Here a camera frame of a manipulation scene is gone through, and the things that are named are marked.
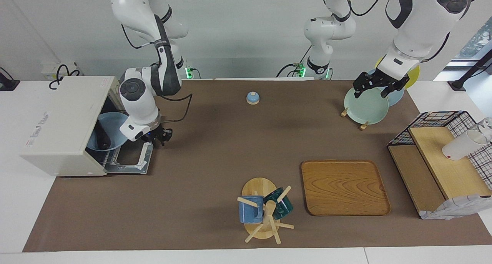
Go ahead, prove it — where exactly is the clear glass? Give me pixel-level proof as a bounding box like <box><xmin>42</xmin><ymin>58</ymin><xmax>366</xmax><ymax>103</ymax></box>
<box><xmin>477</xmin><ymin>117</ymin><xmax>492</xmax><ymax>142</ymax></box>

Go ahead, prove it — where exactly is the glass oven door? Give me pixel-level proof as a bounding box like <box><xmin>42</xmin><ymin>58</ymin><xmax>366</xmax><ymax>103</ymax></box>
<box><xmin>103</xmin><ymin>140</ymin><xmax>154</xmax><ymax>175</ymax></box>

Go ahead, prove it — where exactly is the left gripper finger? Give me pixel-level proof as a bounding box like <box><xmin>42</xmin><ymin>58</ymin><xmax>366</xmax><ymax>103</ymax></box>
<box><xmin>352</xmin><ymin>78</ymin><xmax>372</xmax><ymax>100</ymax></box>
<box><xmin>381</xmin><ymin>83</ymin><xmax>404</xmax><ymax>100</ymax></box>

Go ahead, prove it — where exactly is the wooden plate rack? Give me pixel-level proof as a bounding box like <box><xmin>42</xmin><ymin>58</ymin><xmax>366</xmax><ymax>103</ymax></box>
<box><xmin>341</xmin><ymin>108</ymin><xmax>370</xmax><ymax>131</ymax></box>

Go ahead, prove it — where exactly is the dark purple eggplant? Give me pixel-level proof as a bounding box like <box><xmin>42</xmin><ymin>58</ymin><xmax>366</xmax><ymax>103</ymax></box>
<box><xmin>96</xmin><ymin>123</ymin><xmax>112</xmax><ymax>149</ymax></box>

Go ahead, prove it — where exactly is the blue mug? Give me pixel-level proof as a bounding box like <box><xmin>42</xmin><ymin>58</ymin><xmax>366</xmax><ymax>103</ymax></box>
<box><xmin>238</xmin><ymin>195</ymin><xmax>265</xmax><ymax>224</ymax></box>

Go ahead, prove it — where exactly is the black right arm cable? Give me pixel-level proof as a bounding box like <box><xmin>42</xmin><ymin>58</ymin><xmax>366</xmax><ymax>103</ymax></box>
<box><xmin>121</xmin><ymin>23</ymin><xmax>193</xmax><ymax>123</ymax></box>

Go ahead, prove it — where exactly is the black desk object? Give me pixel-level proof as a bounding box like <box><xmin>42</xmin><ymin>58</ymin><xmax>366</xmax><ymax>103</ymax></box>
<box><xmin>0</xmin><ymin>66</ymin><xmax>20</xmax><ymax>92</ymax></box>

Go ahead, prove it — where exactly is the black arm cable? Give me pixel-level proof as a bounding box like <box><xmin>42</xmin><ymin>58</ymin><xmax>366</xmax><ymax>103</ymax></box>
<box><xmin>344</xmin><ymin>0</ymin><xmax>391</xmax><ymax>17</ymax></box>
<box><xmin>121</xmin><ymin>23</ymin><xmax>193</xmax><ymax>123</ymax></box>

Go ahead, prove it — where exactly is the beige toaster oven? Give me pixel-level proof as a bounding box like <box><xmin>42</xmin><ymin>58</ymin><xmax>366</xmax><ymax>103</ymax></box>
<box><xmin>20</xmin><ymin>76</ymin><xmax>154</xmax><ymax>177</ymax></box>

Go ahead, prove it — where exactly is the light blue round plate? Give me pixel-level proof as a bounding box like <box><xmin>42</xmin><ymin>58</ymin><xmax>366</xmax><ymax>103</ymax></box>
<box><xmin>86</xmin><ymin>112</ymin><xmax>130</xmax><ymax>152</ymax></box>

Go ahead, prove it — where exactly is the light blue racked plate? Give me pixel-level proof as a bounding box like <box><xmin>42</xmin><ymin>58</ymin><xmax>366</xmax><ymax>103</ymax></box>
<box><xmin>367</xmin><ymin>68</ymin><xmax>405</xmax><ymax>107</ymax></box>

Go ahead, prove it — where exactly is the wooden serving tray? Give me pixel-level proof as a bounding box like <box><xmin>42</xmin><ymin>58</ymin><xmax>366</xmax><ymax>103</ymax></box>
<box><xmin>301</xmin><ymin>159</ymin><xmax>392</xmax><ymax>217</ymax></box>

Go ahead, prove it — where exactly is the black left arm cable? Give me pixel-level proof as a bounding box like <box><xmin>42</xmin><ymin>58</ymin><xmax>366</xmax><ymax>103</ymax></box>
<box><xmin>344</xmin><ymin>0</ymin><xmax>391</xmax><ymax>17</ymax></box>

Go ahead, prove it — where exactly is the wooden mug tree stand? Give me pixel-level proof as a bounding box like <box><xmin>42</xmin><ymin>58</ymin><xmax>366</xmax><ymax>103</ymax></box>
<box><xmin>237</xmin><ymin>177</ymin><xmax>295</xmax><ymax>245</ymax></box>

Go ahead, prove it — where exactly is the black stand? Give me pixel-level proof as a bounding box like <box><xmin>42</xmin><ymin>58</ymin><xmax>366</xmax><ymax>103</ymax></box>
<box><xmin>447</xmin><ymin>50</ymin><xmax>492</xmax><ymax>92</ymax></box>

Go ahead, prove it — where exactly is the dark green mug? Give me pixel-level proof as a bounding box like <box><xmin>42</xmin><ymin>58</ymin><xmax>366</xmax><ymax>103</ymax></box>
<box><xmin>263</xmin><ymin>187</ymin><xmax>294</xmax><ymax>220</ymax></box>

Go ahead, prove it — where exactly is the white cup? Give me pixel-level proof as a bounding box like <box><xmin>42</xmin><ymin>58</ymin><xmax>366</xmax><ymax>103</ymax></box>
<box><xmin>442</xmin><ymin>129</ymin><xmax>489</xmax><ymax>161</ymax></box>

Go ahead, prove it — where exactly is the yellow plate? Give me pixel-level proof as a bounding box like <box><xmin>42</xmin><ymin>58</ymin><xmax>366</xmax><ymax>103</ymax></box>
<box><xmin>375</xmin><ymin>56</ymin><xmax>421</xmax><ymax>90</ymax></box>

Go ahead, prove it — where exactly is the black base cable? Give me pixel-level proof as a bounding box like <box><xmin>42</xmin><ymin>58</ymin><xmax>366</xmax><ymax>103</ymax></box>
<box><xmin>277</xmin><ymin>45</ymin><xmax>312</xmax><ymax>79</ymax></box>

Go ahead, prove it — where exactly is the pale green plate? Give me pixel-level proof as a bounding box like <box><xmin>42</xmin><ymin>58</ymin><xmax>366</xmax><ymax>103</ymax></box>
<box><xmin>344</xmin><ymin>87</ymin><xmax>390</xmax><ymax>125</ymax></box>

